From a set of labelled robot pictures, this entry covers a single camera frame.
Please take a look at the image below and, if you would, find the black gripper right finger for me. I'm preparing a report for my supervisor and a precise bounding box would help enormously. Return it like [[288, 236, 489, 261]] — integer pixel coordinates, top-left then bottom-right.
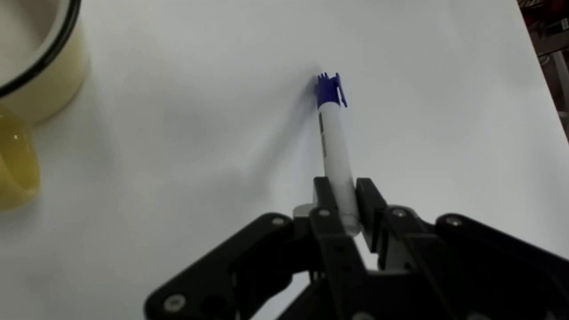
[[353, 176, 569, 320]]

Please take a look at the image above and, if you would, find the yellow enamel mug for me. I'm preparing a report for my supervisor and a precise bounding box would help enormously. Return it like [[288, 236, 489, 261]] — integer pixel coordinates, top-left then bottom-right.
[[0, 0, 92, 213]]

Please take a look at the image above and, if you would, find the white marker with blue cap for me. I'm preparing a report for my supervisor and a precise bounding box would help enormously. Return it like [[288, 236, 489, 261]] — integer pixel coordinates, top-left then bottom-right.
[[312, 71, 362, 236]]

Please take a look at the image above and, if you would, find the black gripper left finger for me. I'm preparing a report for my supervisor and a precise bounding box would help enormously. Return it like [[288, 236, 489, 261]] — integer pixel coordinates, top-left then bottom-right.
[[144, 176, 369, 320]]

